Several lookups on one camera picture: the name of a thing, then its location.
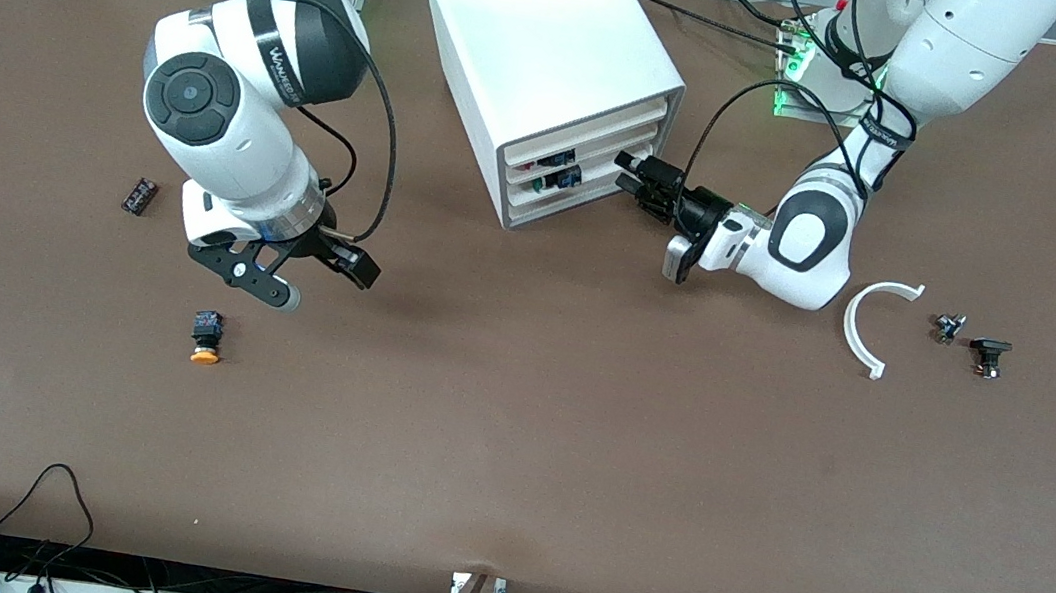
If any small metal pipe fitting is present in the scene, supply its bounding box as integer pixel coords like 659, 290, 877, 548
930, 310, 968, 348

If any white half-ring clamp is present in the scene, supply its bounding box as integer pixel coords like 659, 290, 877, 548
837, 276, 926, 385

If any white drawer cabinet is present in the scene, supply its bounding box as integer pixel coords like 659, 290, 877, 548
390, 0, 698, 251

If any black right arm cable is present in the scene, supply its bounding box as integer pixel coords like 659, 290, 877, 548
234, 0, 417, 245

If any white plastic drawer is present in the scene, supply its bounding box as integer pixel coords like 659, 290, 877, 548
502, 81, 671, 185
504, 106, 663, 210
505, 134, 656, 241

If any black cable behind cabinet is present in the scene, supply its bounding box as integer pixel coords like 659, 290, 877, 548
626, 0, 806, 51

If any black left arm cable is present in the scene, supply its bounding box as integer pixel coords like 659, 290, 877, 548
680, 70, 886, 214

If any black cable loop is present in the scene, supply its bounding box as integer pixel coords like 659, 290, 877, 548
0, 456, 103, 576

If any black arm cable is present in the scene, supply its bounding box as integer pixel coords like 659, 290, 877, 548
234, 0, 417, 245
680, 70, 886, 214

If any yellow mushroom push button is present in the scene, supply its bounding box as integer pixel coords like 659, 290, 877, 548
186, 308, 228, 368

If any black switch component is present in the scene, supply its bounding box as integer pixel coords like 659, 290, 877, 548
967, 336, 1014, 383

